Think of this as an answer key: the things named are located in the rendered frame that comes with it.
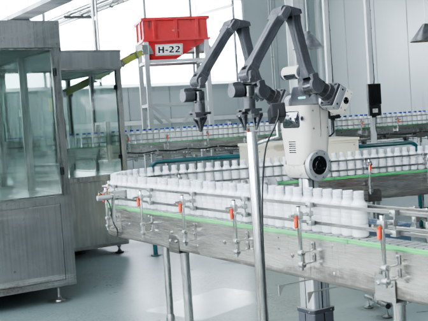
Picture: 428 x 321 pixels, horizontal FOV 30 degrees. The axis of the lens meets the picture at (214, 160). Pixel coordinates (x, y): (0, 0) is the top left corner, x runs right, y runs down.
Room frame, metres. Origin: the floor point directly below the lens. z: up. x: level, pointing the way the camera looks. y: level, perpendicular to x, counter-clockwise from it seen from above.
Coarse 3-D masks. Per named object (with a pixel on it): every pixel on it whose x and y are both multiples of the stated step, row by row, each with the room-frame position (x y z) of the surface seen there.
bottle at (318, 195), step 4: (316, 188) 3.07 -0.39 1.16; (320, 188) 3.06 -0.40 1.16; (316, 192) 3.04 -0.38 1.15; (320, 192) 3.04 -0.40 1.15; (316, 196) 3.04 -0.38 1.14; (320, 196) 3.04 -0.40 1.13; (312, 200) 3.04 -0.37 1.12; (316, 200) 3.03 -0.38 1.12; (320, 200) 3.03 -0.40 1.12; (312, 208) 3.04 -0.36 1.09; (316, 208) 3.03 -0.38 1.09; (316, 212) 3.03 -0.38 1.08; (312, 216) 3.04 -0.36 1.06; (316, 216) 3.03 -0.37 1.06; (320, 216) 3.02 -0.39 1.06; (316, 220) 3.03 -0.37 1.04; (320, 220) 3.02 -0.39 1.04; (312, 228) 3.05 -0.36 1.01; (316, 228) 3.03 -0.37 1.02; (320, 228) 3.02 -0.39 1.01
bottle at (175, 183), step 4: (172, 180) 4.01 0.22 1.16; (176, 180) 4.00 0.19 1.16; (172, 184) 4.01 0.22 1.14; (176, 184) 4.00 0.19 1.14; (172, 188) 4.00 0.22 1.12; (176, 188) 3.99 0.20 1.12; (172, 196) 3.99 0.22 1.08; (176, 196) 3.98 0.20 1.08; (172, 200) 3.99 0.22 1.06; (176, 200) 3.98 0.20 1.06; (172, 208) 4.00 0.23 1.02; (176, 208) 3.99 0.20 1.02; (176, 212) 3.99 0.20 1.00
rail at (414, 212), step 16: (176, 192) 3.94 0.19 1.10; (208, 208) 3.68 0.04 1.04; (336, 208) 2.90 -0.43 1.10; (352, 208) 2.82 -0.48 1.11; (368, 208) 2.75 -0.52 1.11; (384, 208) 2.79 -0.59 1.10; (400, 208) 2.72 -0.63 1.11; (416, 208) 2.66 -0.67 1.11; (320, 224) 2.98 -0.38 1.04; (336, 224) 2.90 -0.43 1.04
